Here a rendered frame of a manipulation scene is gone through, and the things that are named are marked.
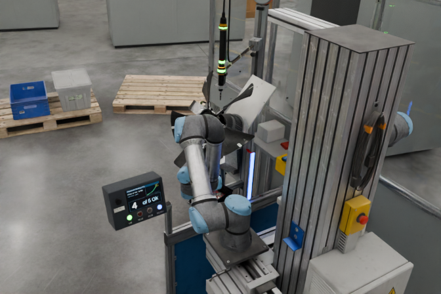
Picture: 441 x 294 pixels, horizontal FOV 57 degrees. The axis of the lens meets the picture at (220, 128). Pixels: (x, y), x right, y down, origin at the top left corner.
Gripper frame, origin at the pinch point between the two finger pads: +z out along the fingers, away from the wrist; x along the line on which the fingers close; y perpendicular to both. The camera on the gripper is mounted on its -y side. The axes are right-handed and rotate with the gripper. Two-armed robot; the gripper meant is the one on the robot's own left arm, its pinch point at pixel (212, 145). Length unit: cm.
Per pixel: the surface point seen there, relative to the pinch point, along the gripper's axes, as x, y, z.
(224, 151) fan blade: 3.3, -7.2, 0.1
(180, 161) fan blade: 17.9, 25.3, 5.9
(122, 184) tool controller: -8, 20, -59
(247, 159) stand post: 39, -3, 52
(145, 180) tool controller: -9, 12, -54
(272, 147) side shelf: 34, -19, 65
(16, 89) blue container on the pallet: 54, 335, 163
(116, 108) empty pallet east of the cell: 88, 222, 206
